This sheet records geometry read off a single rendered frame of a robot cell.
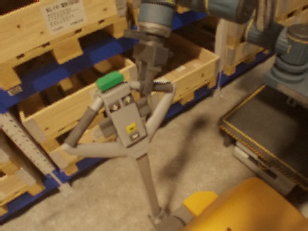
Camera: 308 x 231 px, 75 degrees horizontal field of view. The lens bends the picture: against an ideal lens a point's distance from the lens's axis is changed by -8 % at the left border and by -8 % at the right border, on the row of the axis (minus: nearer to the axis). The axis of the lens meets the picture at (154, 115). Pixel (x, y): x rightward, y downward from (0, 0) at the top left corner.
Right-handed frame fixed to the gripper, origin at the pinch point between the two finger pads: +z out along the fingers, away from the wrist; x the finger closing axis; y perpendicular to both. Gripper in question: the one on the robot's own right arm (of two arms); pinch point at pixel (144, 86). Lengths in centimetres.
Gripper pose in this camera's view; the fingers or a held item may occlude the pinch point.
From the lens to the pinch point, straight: 72.3
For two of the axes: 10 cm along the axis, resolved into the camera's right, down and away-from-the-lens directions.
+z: -1.7, 9.4, 3.0
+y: 8.3, -0.3, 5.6
